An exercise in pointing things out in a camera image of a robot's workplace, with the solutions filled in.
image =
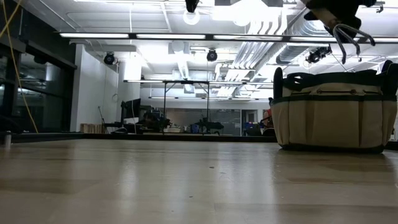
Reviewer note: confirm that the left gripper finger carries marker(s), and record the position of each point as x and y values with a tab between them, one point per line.
191	4

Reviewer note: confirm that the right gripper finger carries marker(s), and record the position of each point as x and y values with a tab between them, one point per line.
349	21
342	4

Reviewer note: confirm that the beige green-trimmed gardening bag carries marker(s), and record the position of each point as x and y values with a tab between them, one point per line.
329	121

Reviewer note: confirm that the overhead light bar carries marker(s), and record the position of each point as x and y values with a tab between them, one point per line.
171	36

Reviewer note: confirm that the black ceiling spotlight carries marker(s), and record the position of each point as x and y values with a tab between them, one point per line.
109	58
212	55
315	56

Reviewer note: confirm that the black computer monitor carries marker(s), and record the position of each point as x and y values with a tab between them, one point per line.
133	109

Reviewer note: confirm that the black background robot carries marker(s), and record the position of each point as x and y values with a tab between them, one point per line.
211	125

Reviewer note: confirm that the blue bin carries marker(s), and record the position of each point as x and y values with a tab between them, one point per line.
250	126
194	128

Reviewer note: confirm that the wooden crate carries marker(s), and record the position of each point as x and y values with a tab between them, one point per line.
91	128

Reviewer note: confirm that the small grey cylinder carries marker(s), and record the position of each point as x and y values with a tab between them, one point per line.
7	140

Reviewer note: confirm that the black frame table stand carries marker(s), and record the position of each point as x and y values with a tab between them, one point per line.
186	82

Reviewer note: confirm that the black aluminium table frame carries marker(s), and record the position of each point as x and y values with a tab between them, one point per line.
155	137

